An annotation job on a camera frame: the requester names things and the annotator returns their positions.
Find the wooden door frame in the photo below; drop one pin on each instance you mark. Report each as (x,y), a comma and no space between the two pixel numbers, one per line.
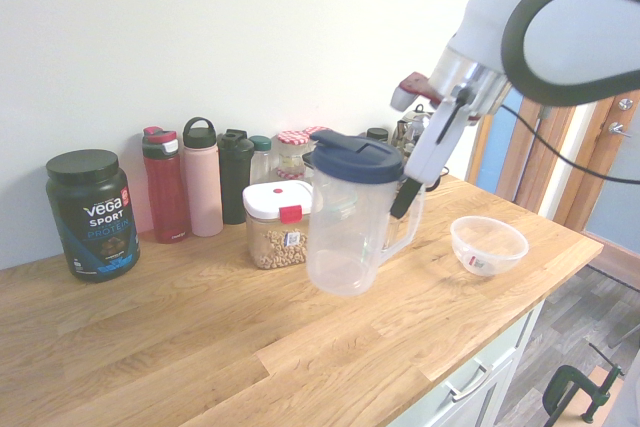
(522,162)

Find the silver door lock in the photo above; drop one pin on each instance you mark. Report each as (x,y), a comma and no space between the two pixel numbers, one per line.
(625,104)

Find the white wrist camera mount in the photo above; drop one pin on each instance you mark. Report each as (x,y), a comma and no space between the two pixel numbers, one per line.
(400,97)

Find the green metal clamp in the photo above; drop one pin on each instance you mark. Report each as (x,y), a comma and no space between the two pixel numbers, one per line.
(565,382)

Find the clear plastic bowl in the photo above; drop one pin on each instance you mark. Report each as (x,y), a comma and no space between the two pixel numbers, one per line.
(487,247)

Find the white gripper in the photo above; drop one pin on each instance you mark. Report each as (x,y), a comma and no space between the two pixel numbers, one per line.
(435,147)

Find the cereal container with white lid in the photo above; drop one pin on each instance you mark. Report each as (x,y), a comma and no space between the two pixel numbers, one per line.
(275,227)

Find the clear bottle with green cap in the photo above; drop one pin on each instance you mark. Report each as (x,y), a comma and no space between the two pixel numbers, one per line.
(261,162)

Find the silver door hinge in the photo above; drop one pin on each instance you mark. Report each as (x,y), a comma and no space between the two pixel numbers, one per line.
(544,113)

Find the jar with red checkered lid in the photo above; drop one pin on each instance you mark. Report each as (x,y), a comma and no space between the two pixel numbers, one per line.
(315,129)
(291,152)

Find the red water bottle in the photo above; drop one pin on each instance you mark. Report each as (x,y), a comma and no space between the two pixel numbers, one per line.
(167,192)

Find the black shaker bottle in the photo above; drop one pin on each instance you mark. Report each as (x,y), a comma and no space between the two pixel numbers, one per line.
(235,182)

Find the black Vega protein tub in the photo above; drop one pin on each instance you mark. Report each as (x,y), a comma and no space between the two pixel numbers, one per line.
(92,217)

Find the jar with dark lid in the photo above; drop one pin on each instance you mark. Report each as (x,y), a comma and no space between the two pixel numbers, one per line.
(377,134)

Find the pink bottle with black cap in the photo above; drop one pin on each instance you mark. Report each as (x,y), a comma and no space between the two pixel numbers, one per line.
(202,187)

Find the pale green cabinet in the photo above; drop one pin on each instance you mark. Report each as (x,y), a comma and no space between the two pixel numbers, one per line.
(500,362)

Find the clear pitcher with blue lid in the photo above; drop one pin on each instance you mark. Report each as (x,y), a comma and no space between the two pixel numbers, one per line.
(345,227)

